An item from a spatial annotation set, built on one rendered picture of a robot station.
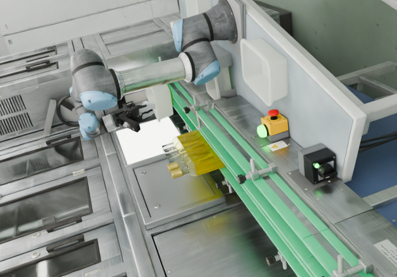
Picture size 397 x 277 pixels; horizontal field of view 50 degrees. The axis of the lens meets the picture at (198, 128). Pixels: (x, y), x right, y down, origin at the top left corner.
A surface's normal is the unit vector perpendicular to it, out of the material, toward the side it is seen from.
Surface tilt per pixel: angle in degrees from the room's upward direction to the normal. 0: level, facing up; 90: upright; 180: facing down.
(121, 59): 90
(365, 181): 90
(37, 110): 90
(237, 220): 89
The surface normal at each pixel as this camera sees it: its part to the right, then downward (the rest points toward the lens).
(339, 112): -0.93, 0.29
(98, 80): 0.28, -0.32
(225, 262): -0.18, -0.87
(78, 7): 0.31, 0.40
